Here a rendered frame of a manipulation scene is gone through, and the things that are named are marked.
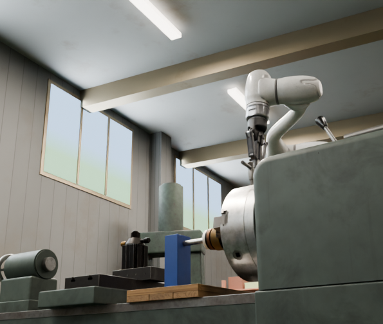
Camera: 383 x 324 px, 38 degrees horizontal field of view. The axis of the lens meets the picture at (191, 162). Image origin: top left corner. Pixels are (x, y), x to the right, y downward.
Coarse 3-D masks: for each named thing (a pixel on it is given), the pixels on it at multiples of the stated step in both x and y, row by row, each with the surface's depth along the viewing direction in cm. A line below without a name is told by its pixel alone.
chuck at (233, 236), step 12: (240, 192) 178; (228, 204) 175; (240, 204) 172; (228, 216) 173; (240, 216) 170; (228, 228) 171; (240, 228) 168; (228, 240) 171; (240, 240) 168; (228, 252) 171; (240, 264) 171; (252, 264) 169; (240, 276) 176; (252, 276) 174
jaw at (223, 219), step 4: (220, 216) 177; (224, 216) 174; (216, 220) 177; (220, 220) 176; (224, 220) 174; (216, 224) 177; (224, 224) 173; (216, 228) 177; (216, 232) 181; (216, 236) 184; (220, 236) 184
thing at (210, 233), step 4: (212, 228) 190; (208, 232) 191; (212, 232) 189; (208, 236) 190; (212, 236) 188; (208, 240) 189; (212, 240) 188; (216, 240) 187; (220, 240) 187; (208, 244) 190; (212, 244) 188; (216, 244) 187; (220, 244) 186; (212, 248) 190; (216, 248) 189; (220, 248) 188
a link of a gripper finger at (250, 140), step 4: (252, 132) 203; (252, 136) 202; (248, 140) 203; (252, 140) 202; (248, 144) 203; (252, 144) 202; (248, 148) 202; (252, 148) 201; (248, 152) 202; (252, 152) 201; (248, 156) 202
